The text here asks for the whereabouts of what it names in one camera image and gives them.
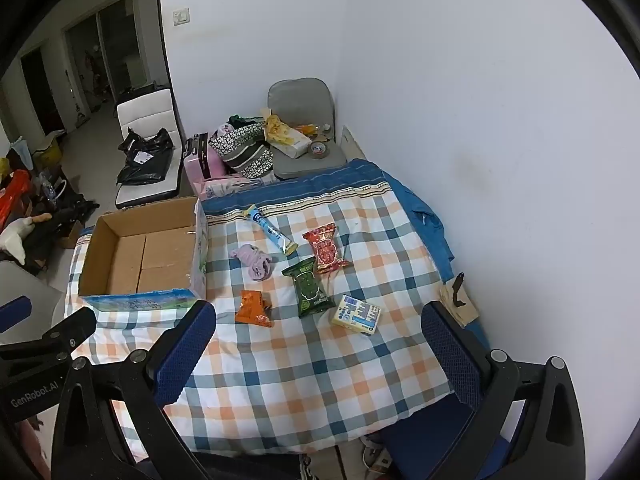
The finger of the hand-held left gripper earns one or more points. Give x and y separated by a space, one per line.
14 312
70 327

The red package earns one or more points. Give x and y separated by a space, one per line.
15 195

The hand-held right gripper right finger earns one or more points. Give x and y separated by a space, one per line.
450 355

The open cardboard box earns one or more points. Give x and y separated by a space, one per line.
130 260

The grey chair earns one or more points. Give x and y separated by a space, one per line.
300 100

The black plastic bag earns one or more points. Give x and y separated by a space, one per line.
145 170

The pink suitcase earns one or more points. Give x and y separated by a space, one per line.
200 167

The green snack packet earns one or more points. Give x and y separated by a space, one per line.
307 290

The plaid blanket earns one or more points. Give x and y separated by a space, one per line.
300 385

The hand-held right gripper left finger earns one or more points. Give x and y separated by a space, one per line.
184 352

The glass sliding door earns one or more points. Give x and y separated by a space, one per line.
110 50

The white light switch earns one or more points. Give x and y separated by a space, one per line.
181 16

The orange snack packet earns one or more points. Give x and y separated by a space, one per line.
252 310

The blue bed sheet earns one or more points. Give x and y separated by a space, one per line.
430 220

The purple socks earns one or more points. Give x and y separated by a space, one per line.
255 262

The red snack packet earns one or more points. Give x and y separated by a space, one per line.
326 250

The black white patterned bag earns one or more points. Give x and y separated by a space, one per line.
240 150

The dark clothes pile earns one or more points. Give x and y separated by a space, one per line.
60 225

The brown paper bag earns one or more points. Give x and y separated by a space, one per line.
462 310

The white plush goose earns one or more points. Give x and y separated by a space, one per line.
15 240

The white blue tissue pack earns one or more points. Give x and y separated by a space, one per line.
356 315

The white sneaker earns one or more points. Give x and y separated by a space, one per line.
376 452

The brown tape roll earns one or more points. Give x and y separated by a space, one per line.
317 150

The yellow white plastic bag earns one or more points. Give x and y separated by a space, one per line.
290 142

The white chair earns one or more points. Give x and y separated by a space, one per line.
145 110

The blue white tube packet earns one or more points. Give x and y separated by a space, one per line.
270 230

